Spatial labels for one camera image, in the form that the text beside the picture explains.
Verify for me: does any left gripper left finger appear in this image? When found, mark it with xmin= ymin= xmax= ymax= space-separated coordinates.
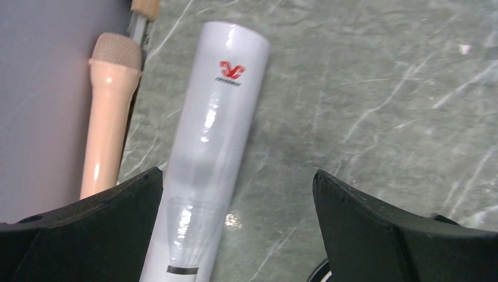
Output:
xmin=1 ymin=167 xmax=163 ymax=281

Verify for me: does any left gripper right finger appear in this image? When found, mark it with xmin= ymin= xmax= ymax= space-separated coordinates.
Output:
xmin=312 ymin=170 xmax=497 ymax=281

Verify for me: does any white shuttlecock tube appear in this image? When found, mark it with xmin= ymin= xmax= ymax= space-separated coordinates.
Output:
xmin=140 ymin=21 xmax=271 ymax=281

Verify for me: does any black racket bag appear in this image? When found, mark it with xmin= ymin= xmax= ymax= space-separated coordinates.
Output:
xmin=307 ymin=259 xmax=333 ymax=282

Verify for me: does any beige toy microphone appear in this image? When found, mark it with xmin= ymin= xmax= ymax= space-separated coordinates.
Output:
xmin=80 ymin=32 xmax=142 ymax=199

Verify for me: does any small beige handled tool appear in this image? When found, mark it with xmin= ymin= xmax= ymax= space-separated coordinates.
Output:
xmin=128 ymin=0 xmax=161 ymax=45

